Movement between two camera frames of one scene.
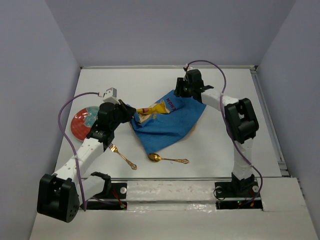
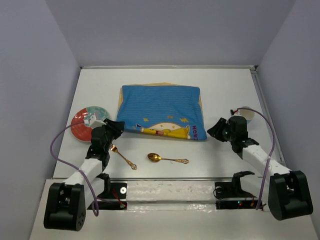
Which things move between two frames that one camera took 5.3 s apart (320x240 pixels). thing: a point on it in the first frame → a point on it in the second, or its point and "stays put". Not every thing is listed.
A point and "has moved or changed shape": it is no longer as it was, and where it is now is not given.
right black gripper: [178, 90] → [215, 130]
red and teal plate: [83, 121] stays put
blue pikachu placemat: [166, 130] has moved or changed shape
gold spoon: [156, 157] stays put
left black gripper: [128, 111] → [116, 127]
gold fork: [114, 148] stays put
